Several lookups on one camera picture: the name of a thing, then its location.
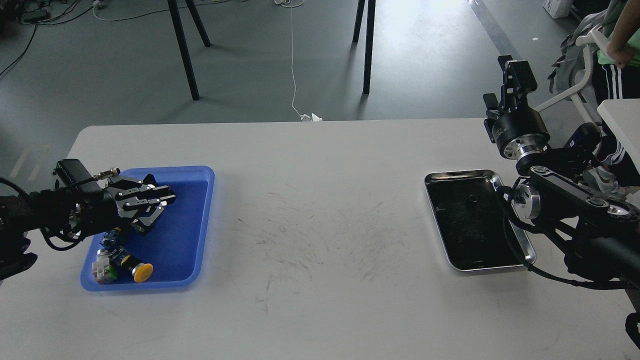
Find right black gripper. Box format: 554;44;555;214
482;55;550;160

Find black stand leg left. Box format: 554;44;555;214
167;0;211;101

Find white green terminal block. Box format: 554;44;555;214
91;248;118;285

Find black red connector part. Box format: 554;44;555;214
141;173;157;187

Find person in green shirt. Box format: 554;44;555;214
591;0;640;187

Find white cable on floor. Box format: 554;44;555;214
273;0;323;122

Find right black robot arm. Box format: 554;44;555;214
483;55;640;292

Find white chair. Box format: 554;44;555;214
535;10;615;151

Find white side table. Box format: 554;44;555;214
597;98;640;167

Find black stand leg right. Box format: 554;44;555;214
352;0;377;95

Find yellow push button switch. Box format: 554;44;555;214
119;255;154;283

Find black floor cables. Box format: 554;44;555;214
0;0;101;78

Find white box on floor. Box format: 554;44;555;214
541;0;574;19

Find metal tray with black mat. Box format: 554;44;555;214
423;169;537;274

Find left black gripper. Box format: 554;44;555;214
70;176;177;240

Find black stand leg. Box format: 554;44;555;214
352;0;377;95
167;0;211;101

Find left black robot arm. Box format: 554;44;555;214
1;159;177;282

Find blue plastic tray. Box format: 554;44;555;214
79;165;215;292

